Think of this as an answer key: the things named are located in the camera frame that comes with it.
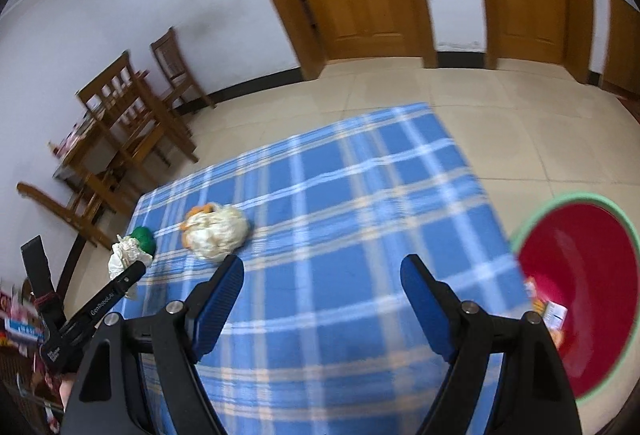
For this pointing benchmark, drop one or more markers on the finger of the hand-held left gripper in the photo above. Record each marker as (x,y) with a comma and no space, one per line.
(107,294)

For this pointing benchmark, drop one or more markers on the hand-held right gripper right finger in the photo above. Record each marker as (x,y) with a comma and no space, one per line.
(427,310)

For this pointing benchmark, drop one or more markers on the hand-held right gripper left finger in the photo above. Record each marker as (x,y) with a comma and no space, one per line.
(220,310)

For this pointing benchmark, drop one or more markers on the white plastic bag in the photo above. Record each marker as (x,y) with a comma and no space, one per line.
(122,260)

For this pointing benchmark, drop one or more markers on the orange snack packet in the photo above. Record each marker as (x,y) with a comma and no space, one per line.
(532,292)

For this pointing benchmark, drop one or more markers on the red bin with green rim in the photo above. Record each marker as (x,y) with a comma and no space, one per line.
(590,265)

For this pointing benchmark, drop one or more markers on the pile of colourful packets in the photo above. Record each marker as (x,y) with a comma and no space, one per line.
(20,320)

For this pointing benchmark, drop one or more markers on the green plastic object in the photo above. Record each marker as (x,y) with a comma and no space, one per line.
(144,237)

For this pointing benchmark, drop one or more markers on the large cream foam net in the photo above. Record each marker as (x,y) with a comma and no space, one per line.
(222,232)

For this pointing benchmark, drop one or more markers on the wooden chair with curved back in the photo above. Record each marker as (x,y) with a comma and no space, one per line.
(60,210)

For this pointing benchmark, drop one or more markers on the blue plaid tablecloth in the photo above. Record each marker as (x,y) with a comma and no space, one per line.
(350,215)

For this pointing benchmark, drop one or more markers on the wooden table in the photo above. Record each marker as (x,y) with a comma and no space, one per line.
(90,165)

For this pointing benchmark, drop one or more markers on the items on wooden table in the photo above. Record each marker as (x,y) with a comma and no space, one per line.
(70,140)

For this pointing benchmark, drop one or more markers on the wooden cabinet door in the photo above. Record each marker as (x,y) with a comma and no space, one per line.
(622,45)

